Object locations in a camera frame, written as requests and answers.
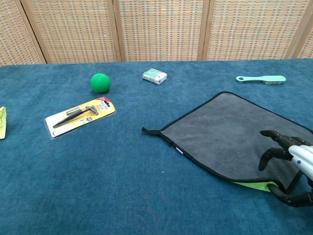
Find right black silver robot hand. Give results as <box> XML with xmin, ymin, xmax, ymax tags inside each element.
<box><xmin>258</xmin><ymin>129</ymin><xmax>313</xmax><ymax>208</ymax></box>

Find grey and green cloth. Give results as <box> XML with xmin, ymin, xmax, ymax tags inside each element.
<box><xmin>141</xmin><ymin>91</ymin><xmax>313</xmax><ymax>193</ymax></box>

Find mint green brush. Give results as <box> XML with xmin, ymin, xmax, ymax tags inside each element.
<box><xmin>235</xmin><ymin>75</ymin><xmax>287</xmax><ymax>86</ymax></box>

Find white tissue pack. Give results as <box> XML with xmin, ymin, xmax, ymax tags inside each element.
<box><xmin>142</xmin><ymin>68</ymin><xmax>168</xmax><ymax>85</ymax></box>

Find blue table mat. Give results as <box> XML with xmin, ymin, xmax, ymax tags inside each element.
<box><xmin>0</xmin><ymin>58</ymin><xmax>313</xmax><ymax>235</ymax></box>

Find woven bamboo folding screen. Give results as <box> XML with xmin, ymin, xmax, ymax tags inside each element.
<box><xmin>0</xmin><ymin>0</ymin><xmax>313</xmax><ymax>67</ymax></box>

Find green foam ball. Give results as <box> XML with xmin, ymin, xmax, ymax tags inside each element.
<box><xmin>90</xmin><ymin>72</ymin><xmax>112</xmax><ymax>94</ymax></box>

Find razor in yellow blister pack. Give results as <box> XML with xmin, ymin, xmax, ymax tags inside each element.
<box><xmin>43</xmin><ymin>96</ymin><xmax>117</xmax><ymax>141</ymax></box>

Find crumpled yellow snack wrapper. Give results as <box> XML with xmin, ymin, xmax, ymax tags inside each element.
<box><xmin>0</xmin><ymin>106</ymin><xmax>7</xmax><ymax>140</ymax></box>

